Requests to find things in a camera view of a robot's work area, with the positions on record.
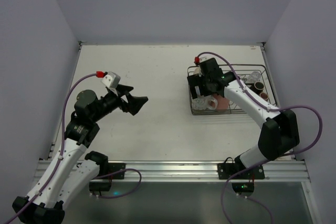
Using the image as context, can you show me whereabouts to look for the tan patterned mug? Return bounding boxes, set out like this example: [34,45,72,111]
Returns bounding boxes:
[259,92,269,102]

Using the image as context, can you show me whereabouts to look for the left controller box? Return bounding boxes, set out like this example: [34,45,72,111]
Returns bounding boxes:
[89,182,111,195]

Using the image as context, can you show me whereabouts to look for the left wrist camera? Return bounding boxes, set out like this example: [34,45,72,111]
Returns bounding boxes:
[101,71,121,90]

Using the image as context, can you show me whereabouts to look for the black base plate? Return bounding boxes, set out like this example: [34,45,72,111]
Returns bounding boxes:
[108,163,126,180]
[217,163,265,180]

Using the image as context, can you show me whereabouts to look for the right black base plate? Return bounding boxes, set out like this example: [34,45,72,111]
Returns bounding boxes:
[217,163,265,180]

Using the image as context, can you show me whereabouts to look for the white floral mug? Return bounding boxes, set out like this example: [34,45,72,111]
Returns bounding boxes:
[192,95,218,111]

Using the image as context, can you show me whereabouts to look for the clear glass cup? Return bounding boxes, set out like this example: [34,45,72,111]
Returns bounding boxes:
[246,71,261,83]

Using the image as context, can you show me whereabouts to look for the wire dish rack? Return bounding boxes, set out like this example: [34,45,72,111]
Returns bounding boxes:
[188,64,279,122]

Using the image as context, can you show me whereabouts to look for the aluminium mounting rail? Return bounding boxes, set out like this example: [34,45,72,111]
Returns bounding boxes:
[33,159,311,182]

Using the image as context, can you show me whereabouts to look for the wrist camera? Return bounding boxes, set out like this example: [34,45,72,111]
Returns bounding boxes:
[194,56,209,66]
[101,71,121,90]

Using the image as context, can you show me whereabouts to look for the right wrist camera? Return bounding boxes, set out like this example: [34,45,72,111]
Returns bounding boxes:
[194,56,209,66]

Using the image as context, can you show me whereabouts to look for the controller box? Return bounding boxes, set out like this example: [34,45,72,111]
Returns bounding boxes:
[232,182,255,198]
[89,182,111,195]

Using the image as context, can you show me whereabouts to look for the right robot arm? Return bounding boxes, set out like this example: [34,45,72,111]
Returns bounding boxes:
[187,57,300,170]

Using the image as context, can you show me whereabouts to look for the dark brown mug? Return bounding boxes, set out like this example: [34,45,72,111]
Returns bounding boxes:
[253,81,265,92]

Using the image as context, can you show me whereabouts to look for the beige patterned mug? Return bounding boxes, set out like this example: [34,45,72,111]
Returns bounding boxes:
[193,67,202,76]

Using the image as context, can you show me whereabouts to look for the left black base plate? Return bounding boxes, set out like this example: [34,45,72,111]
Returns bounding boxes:
[108,163,126,180]

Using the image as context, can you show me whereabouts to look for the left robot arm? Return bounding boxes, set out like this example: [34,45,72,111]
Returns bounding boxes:
[12,84,148,223]

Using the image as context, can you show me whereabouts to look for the pink plastic cup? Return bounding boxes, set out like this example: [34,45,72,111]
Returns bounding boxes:
[215,95,230,110]

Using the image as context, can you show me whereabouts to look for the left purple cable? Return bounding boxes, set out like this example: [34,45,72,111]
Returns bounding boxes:
[0,73,98,223]

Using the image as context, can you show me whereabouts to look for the right controller box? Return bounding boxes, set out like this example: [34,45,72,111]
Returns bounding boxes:
[232,182,255,198]

